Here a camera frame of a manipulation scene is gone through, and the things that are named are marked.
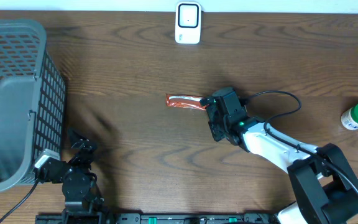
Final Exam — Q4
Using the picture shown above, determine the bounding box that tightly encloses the red Top chocolate bar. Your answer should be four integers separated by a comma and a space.
165, 94, 206, 111

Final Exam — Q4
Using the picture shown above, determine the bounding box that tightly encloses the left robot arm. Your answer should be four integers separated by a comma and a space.
34, 128, 108, 224

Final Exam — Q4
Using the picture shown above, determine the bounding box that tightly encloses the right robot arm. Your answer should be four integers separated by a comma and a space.
200, 87, 358, 224

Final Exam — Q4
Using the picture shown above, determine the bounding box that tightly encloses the grey plastic basket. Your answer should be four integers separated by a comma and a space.
0, 19, 66, 192

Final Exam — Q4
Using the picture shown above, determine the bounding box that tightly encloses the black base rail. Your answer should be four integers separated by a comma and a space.
35, 213, 278, 224

